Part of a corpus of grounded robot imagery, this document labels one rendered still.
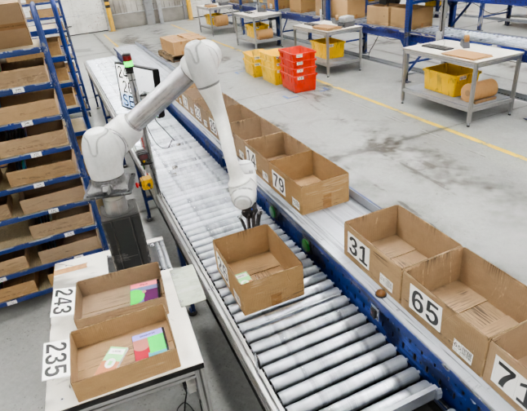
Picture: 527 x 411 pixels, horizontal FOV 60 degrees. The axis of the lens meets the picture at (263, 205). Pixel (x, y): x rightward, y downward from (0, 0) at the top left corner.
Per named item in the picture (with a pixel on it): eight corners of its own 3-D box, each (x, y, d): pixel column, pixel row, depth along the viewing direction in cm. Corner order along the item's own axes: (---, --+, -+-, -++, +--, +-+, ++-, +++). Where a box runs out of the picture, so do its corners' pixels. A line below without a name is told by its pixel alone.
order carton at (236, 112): (209, 131, 368) (205, 111, 360) (243, 123, 377) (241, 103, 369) (225, 146, 336) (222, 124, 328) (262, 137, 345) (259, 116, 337)
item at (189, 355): (55, 267, 246) (54, 263, 245) (163, 240, 261) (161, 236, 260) (46, 422, 162) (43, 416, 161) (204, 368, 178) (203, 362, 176)
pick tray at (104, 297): (81, 298, 217) (75, 280, 212) (162, 276, 226) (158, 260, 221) (79, 338, 193) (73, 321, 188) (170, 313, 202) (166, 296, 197)
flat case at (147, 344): (137, 373, 174) (136, 369, 173) (131, 338, 190) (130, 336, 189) (172, 360, 178) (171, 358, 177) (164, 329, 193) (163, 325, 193)
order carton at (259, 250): (216, 267, 228) (211, 240, 220) (269, 250, 237) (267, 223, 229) (245, 316, 196) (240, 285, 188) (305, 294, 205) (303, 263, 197)
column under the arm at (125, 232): (110, 285, 224) (91, 227, 208) (107, 257, 246) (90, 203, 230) (162, 270, 231) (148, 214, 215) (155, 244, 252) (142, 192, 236)
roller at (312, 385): (272, 401, 164) (272, 391, 162) (391, 347, 180) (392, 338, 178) (279, 412, 160) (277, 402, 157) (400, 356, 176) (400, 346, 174)
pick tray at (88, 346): (76, 349, 188) (68, 331, 183) (167, 320, 199) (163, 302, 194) (77, 404, 165) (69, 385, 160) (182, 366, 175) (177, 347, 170)
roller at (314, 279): (223, 310, 206) (223, 305, 203) (323, 274, 223) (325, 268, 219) (227, 320, 204) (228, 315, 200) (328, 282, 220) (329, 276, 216)
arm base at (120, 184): (86, 201, 203) (81, 189, 201) (94, 179, 223) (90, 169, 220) (127, 194, 205) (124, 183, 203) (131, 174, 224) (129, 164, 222)
